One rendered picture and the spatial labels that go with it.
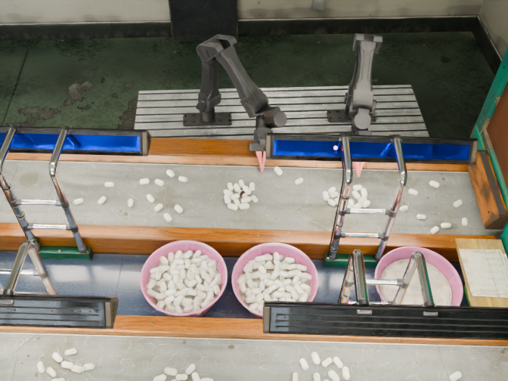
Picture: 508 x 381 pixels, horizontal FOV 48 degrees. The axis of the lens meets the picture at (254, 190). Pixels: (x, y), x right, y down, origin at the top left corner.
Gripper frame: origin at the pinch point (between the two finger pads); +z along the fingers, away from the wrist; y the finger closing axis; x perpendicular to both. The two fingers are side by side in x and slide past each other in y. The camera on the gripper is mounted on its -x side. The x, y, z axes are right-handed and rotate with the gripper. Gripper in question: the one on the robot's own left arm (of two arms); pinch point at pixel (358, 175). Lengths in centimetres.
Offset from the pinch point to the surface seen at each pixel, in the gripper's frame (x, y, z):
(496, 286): -24, 38, 34
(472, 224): -3.5, 38.3, 15.9
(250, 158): 11.6, -37.6, -5.4
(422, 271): -61, 5, 25
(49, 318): -65, -82, 37
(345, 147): -34.7, -9.9, -6.4
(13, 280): -64, -91, 29
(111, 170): 9, -88, 0
